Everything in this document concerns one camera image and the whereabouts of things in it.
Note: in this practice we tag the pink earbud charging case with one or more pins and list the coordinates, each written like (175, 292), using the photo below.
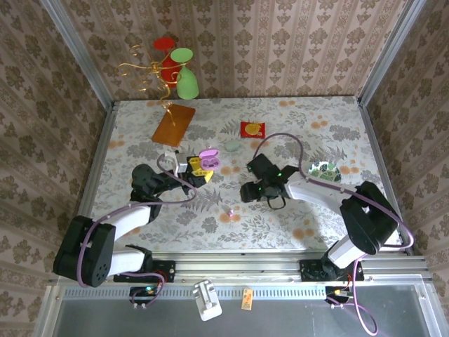
(209, 160)

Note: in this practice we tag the mint green earbud charging case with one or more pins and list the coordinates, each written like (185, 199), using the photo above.
(232, 145)

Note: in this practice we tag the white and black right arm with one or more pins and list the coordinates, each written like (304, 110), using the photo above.
(315, 191)

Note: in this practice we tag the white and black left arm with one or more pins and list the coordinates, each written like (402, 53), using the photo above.
(126, 219)

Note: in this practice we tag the pink earbud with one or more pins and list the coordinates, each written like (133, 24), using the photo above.
(230, 211)

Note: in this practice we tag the red snack packet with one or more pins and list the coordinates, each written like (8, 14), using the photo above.
(252, 129)

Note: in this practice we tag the green leaf patterned plate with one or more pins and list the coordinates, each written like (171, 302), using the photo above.
(324, 172)

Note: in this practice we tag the green wine glass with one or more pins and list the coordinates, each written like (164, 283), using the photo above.
(187, 86)

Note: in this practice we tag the orange tag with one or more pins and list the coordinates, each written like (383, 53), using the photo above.
(247, 299)

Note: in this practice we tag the small black controller board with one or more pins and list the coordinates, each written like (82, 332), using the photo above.
(145, 291)
(338, 292)

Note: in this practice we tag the red wine glass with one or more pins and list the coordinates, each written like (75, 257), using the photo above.
(163, 44)

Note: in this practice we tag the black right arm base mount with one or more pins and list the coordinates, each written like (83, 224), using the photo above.
(315, 270)

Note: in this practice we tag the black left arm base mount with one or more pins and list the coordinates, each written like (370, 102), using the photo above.
(147, 270)

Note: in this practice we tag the white plastic bracket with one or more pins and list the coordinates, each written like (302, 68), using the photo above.
(207, 302)

